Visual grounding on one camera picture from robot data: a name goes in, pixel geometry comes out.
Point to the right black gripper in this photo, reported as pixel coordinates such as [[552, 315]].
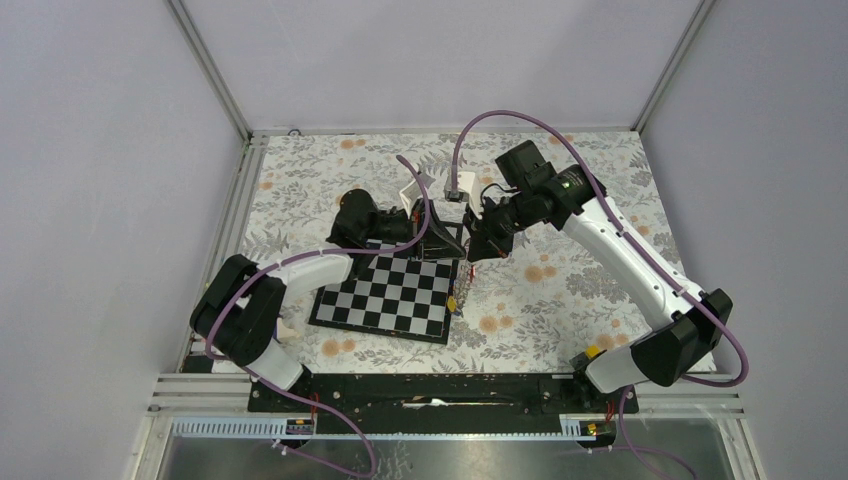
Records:
[[484, 241]]

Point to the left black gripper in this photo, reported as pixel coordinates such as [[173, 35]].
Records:
[[437, 243]]

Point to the key organiser with rings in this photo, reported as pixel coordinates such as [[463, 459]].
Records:
[[459, 290]]

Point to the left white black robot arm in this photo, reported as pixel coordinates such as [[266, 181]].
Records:
[[237, 314]]

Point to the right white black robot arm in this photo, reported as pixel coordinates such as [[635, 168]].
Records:
[[685, 321]]

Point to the black white chessboard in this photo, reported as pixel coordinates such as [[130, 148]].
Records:
[[395, 296]]

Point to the floral patterned table mat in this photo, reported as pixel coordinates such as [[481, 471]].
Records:
[[531, 312]]

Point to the yellow tag on base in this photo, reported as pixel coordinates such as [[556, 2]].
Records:
[[592, 351]]

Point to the small white yellow block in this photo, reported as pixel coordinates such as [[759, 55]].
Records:
[[283, 333]]

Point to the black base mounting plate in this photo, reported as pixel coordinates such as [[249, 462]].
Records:
[[436, 404]]

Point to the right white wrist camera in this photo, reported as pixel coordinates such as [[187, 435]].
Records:
[[462, 187]]

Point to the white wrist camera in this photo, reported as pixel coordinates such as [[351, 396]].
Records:
[[462, 187], [413, 190]]

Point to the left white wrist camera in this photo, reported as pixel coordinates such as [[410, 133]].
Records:
[[413, 190]]

